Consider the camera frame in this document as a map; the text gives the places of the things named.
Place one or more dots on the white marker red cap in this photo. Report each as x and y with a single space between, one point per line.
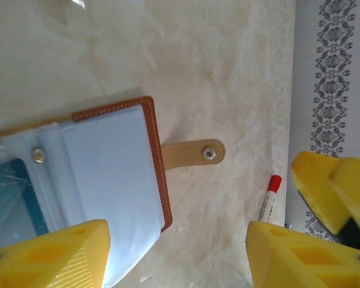
271 195

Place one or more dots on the brown leather card holder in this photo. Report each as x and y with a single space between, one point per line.
114 168

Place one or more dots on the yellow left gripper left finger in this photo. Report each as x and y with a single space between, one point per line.
42 261

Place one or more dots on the teal card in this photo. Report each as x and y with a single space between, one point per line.
33 180

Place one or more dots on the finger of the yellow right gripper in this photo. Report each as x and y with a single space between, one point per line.
357 192
315 180

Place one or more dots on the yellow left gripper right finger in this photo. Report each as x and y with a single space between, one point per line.
303 264

